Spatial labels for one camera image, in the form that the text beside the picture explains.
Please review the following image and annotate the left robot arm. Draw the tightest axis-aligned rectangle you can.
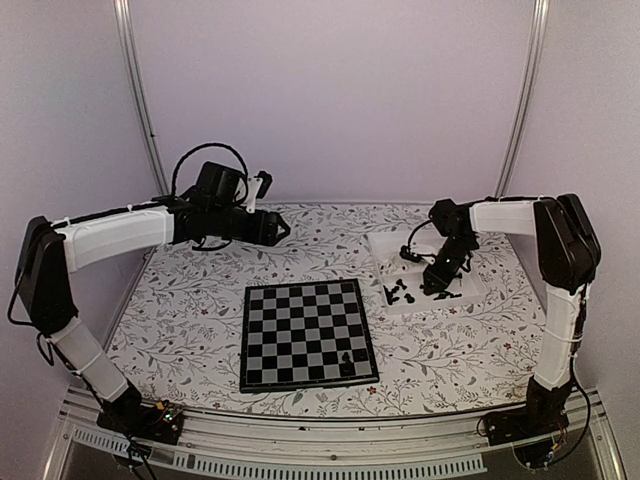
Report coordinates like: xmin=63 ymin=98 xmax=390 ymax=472
xmin=12 ymin=162 xmax=290 ymax=434

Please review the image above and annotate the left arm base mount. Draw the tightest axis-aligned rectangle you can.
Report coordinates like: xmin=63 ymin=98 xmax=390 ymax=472
xmin=97 ymin=383 xmax=184 ymax=445

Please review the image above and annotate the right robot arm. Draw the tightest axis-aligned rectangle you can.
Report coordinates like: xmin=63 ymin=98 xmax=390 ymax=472
xmin=423 ymin=194 xmax=601 ymax=436

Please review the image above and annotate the aluminium frame post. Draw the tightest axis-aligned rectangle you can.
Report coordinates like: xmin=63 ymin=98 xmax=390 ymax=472
xmin=113 ymin=0 xmax=170 ymax=196
xmin=494 ymin=0 xmax=551 ymax=197

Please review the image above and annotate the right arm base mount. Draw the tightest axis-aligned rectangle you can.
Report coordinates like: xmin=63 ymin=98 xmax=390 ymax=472
xmin=477 ymin=400 xmax=569 ymax=470

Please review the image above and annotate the left aluminium frame post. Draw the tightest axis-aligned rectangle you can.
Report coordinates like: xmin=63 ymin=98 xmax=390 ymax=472
xmin=113 ymin=0 xmax=170 ymax=196

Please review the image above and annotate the black white chessboard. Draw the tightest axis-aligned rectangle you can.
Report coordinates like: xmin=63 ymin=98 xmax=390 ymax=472
xmin=239 ymin=279 xmax=380 ymax=393

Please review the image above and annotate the right aluminium frame post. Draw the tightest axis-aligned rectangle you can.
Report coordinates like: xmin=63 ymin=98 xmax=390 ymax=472
xmin=494 ymin=0 xmax=551 ymax=197

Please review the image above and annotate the white plastic tray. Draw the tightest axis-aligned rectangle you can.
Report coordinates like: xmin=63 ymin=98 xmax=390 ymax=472
xmin=367 ymin=232 xmax=485 ymax=316

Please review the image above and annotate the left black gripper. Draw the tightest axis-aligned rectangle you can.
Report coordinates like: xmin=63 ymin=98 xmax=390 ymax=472
xmin=211 ymin=204 xmax=292 ymax=246

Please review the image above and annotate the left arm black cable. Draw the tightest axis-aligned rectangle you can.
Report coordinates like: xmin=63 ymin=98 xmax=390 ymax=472
xmin=170 ymin=142 xmax=251 ymax=199

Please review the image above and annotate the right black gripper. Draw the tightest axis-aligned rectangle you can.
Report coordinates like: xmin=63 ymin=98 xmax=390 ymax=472
xmin=423 ymin=236 xmax=476 ymax=295

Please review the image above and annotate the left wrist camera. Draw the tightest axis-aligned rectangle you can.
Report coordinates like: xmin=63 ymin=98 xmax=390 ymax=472
xmin=244 ymin=171 xmax=273 ymax=214

